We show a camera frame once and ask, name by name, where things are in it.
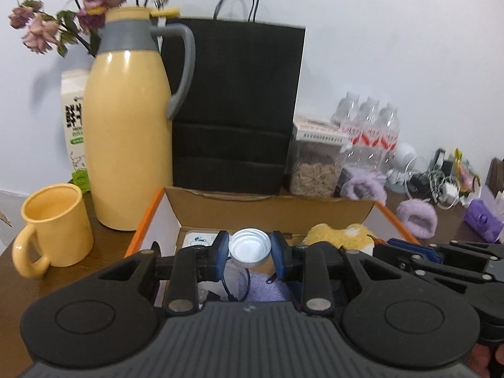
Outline clear seed container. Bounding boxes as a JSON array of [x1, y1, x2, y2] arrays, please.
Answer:
[[289, 114, 353, 198]]

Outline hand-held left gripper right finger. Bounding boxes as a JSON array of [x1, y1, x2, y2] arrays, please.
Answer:
[[271, 230, 394, 316]]

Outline black cable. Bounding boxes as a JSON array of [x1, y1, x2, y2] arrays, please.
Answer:
[[220, 266, 253, 302]]

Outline red cardboard box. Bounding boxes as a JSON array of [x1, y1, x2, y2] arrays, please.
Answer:
[[125, 186, 421, 312]]

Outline purple tissue pack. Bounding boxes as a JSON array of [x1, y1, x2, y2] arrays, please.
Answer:
[[462, 199, 504, 243]]

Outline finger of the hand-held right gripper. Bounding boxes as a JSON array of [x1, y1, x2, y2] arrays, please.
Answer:
[[388, 238, 504, 268], [372, 244, 504, 297]]

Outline clear water bottle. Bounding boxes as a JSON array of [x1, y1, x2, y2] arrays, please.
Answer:
[[331, 91, 361, 135], [372, 103, 401, 170], [348, 96, 381, 166]]

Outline black adapter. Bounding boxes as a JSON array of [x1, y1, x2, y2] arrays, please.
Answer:
[[433, 149, 453, 174]]

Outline white milk carton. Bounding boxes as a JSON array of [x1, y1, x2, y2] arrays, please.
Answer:
[[60, 69, 92, 193]]

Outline white round lid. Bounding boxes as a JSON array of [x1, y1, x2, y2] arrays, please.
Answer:
[[229, 228, 272, 266]]

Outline white charger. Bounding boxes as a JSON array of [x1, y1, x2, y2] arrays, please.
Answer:
[[441, 183, 461, 207]]

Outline black paper bag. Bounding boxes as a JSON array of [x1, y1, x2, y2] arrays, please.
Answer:
[[159, 0, 307, 195]]

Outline white plush toy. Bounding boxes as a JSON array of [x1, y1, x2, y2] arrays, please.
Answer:
[[304, 222, 375, 256]]

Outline person's right hand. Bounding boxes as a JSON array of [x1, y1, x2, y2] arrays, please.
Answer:
[[470, 342, 504, 378]]

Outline white chargers and cables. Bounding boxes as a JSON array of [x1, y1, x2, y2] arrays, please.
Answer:
[[402, 157, 465, 210]]

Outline white round gadget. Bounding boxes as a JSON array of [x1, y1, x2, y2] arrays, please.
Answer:
[[388, 144, 420, 193]]

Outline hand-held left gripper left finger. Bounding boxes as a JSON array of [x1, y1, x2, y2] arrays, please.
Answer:
[[96, 230, 231, 316]]

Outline yellow snack packet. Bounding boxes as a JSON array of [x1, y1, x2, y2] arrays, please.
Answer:
[[453, 149, 483, 195]]

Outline white small box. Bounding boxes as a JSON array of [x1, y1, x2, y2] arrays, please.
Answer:
[[182, 229, 221, 249]]

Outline black charger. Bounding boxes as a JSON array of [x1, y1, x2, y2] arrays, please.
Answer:
[[407, 173, 432, 199]]

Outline yellow thermos jug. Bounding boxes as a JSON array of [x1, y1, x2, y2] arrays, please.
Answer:
[[84, 6, 196, 231]]

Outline purple cloth pouch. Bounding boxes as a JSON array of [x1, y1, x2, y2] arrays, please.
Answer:
[[244, 270, 294, 303]]

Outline yellow mug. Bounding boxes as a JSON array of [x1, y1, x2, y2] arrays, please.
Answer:
[[12, 183, 95, 278]]

